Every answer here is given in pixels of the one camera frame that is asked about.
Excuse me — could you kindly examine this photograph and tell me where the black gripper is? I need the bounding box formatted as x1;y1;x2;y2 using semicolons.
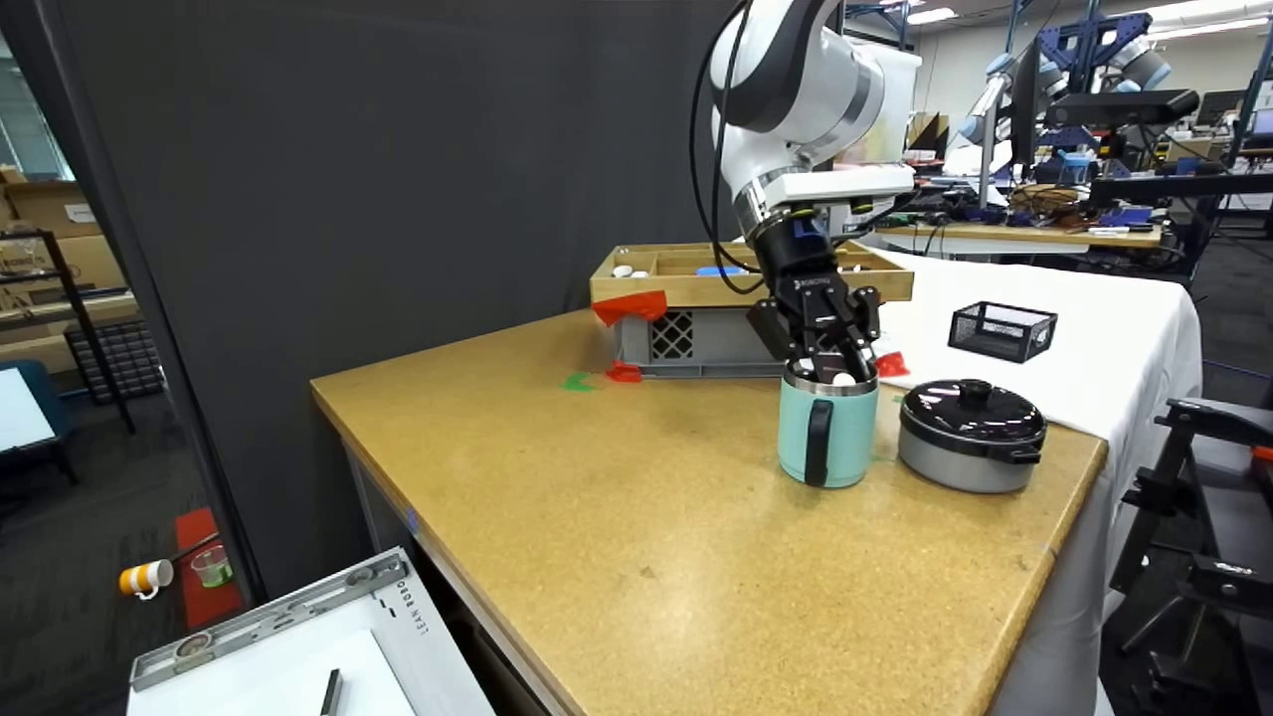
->
748;257;887;391

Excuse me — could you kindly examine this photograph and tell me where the teal thermos mug black handle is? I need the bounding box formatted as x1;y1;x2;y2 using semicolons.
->
777;360;883;491

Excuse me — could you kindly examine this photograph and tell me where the grey plastic crate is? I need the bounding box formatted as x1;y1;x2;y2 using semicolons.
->
610;303;798;376

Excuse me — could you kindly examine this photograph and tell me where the grey pot with black lid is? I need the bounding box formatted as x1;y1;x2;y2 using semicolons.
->
894;375;1049;498

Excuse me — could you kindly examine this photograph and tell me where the wooden tray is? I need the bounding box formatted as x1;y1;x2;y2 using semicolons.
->
586;234;919;312

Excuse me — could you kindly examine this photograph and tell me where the wooden background workbench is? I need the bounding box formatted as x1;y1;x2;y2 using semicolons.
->
870;214;1170;257

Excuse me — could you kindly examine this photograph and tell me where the white tablecloth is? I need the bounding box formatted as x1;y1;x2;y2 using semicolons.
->
732;214;1208;716

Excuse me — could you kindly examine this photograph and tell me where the dark grey partition panel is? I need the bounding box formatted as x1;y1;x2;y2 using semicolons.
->
27;0;748;603

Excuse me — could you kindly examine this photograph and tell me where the red floor item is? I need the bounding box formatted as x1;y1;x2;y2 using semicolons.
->
173;505;249;631

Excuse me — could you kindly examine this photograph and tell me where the black metal shelf rack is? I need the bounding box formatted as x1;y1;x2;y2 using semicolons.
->
0;222;138;437

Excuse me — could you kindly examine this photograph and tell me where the blue black wrist camera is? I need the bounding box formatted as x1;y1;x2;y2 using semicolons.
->
748;209;841;277

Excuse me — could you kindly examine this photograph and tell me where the black wire basket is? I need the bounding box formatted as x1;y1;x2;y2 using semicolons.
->
947;299;1064;365

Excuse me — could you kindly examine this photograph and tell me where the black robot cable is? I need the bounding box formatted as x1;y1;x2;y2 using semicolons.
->
686;18;771;299

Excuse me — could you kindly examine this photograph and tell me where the red corner bracket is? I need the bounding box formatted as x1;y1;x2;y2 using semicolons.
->
588;291;671;328

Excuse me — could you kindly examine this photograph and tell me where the black chair frame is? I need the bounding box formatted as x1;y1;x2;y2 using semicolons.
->
1101;393;1273;716

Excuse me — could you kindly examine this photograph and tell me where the white whiteboard with metal frame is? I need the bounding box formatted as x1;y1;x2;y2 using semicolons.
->
125;546;497;716

